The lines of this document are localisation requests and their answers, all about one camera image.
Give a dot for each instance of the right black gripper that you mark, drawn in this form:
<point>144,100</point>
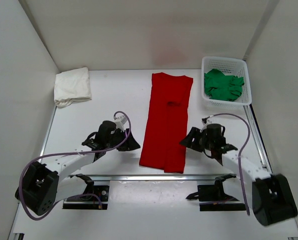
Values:
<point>195,134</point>

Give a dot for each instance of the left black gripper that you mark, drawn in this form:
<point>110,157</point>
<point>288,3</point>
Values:
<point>131,144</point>

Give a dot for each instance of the red t shirt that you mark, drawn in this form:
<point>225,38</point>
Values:
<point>167,123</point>

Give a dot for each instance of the white t shirt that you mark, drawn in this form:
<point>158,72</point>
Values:
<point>72,86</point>

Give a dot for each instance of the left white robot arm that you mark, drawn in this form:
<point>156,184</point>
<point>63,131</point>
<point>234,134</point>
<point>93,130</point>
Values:
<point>43,185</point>

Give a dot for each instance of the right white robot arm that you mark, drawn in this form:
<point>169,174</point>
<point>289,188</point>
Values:
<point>269,196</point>

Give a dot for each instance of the green t shirt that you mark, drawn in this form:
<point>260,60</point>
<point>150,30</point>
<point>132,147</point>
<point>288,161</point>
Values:
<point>218,86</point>

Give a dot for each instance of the white plastic basket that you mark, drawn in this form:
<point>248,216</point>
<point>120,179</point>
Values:
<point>229,67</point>

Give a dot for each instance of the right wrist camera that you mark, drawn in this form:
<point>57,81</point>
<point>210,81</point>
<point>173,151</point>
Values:
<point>206,121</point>

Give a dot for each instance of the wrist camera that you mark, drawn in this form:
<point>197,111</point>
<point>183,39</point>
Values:
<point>120,122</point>
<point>206,121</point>

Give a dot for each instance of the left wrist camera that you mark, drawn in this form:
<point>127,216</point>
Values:
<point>120,122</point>

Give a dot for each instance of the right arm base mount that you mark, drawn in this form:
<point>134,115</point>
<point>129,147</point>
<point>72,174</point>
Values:
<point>212,198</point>

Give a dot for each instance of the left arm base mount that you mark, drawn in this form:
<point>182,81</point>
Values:
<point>94,197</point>

